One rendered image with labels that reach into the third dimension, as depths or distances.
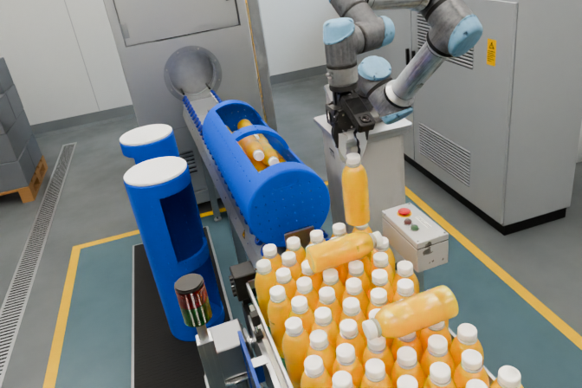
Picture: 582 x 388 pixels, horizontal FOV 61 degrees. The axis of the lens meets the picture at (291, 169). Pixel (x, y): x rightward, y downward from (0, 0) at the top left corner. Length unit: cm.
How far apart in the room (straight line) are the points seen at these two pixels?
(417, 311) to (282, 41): 602
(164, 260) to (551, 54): 228
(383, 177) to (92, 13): 511
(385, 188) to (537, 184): 146
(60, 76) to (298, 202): 545
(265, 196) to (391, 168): 71
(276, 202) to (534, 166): 205
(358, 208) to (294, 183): 30
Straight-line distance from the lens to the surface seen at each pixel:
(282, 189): 155
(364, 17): 127
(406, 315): 107
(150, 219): 221
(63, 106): 688
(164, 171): 220
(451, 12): 156
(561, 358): 269
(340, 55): 120
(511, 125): 304
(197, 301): 108
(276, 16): 682
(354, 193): 132
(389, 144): 202
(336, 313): 124
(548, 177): 340
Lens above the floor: 189
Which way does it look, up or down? 26 degrees down
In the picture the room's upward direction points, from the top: 8 degrees counter-clockwise
